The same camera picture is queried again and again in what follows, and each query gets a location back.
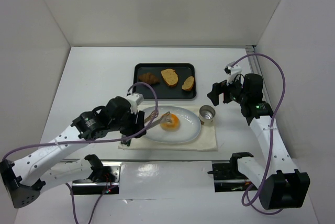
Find small bread loaf half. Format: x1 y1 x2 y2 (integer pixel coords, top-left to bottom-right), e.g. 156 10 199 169
182 76 195 91

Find metal tongs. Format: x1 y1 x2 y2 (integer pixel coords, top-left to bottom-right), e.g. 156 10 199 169
144 111 172 128

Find orange glazed donut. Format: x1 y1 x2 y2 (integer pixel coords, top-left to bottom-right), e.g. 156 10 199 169
160 114 180 131

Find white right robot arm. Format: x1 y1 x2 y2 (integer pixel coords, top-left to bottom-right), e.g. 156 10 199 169
207 74 310 210

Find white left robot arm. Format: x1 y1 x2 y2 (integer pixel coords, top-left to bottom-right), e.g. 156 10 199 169
1 93 144 209

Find round bread slice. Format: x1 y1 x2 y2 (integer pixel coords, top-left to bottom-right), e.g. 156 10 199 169
161 69 178 87

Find stainless steel cup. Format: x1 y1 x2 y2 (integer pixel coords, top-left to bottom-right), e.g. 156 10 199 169
198 105 216 126

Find black baking tray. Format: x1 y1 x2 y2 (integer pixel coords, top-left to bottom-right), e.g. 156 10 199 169
133 63 197 100

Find brown croissant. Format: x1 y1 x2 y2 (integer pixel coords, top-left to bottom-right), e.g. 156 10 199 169
138 72 160 85

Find light blue oval plate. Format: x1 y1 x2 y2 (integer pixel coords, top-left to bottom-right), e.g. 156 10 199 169
144 105 201 144

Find beige cloth placemat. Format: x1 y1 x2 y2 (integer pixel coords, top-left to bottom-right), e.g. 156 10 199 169
118 104 217 151

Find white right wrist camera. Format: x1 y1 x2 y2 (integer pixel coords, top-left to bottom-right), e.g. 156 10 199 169
224 62 242 85

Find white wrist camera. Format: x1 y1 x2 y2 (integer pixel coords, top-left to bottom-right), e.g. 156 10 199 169
224 62 242 85
126 93 144 114

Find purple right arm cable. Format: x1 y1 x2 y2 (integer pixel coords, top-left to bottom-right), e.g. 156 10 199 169
230 53 285 215

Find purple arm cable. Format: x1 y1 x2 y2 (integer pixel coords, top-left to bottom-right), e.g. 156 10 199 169
2 82 159 224
230 53 285 215

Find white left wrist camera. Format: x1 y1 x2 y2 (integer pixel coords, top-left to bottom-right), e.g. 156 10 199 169
126 93 144 114

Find aluminium frame rail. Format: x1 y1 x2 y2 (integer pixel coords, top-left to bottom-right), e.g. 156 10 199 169
245 45 270 102

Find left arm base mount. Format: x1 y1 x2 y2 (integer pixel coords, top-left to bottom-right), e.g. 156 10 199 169
71 162 121 195

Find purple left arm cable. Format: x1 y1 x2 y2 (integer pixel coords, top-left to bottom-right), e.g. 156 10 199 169
2 82 159 224

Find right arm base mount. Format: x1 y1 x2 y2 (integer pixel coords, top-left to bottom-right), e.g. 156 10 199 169
207 161 251 193

